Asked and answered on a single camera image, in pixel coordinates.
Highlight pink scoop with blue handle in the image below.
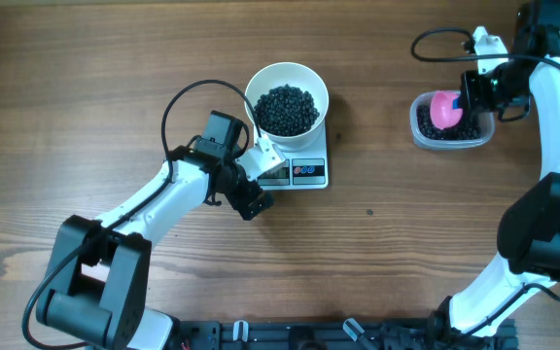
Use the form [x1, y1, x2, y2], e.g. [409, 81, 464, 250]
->
[430, 91, 463, 130]

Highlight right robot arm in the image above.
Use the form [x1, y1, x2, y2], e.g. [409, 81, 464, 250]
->
[419, 1, 560, 349]

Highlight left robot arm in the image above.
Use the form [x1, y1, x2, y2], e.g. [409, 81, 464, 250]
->
[25, 140, 285, 349]

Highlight white digital kitchen scale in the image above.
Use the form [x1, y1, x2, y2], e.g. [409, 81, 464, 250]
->
[258, 122, 329, 191]

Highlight black beans in bowl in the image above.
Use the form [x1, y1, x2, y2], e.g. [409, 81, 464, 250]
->
[255, 85, 321, 137]

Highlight clear plastic container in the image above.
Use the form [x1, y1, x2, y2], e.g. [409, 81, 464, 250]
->
[409, 92, 495, 151]

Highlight black beans in container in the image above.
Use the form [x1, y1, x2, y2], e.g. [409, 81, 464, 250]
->
[416, 105, 481, 141]

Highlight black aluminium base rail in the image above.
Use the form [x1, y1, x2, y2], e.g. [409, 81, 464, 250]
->
[164, 318, 519, 350]

